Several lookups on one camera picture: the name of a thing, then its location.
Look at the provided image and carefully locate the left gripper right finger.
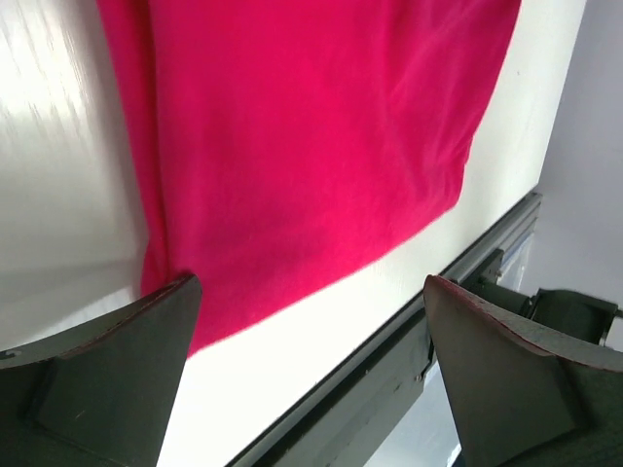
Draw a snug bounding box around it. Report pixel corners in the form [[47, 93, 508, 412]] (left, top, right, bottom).
[[423, 275, 622, 466]]

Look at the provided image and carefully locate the magenta t shirt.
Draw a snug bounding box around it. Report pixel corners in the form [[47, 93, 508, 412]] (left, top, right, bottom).
[[97, 1, 520, 351]]

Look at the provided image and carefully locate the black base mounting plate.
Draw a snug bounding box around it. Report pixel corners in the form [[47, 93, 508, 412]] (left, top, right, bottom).
[[226, 192, 544, 467]]

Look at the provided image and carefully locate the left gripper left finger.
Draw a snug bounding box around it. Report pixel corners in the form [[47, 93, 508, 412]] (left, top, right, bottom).
[[1, 275, 202, 466]]

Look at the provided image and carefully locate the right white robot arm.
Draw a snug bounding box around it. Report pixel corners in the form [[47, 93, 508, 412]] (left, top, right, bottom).
[[463, 249, 622, 346]]

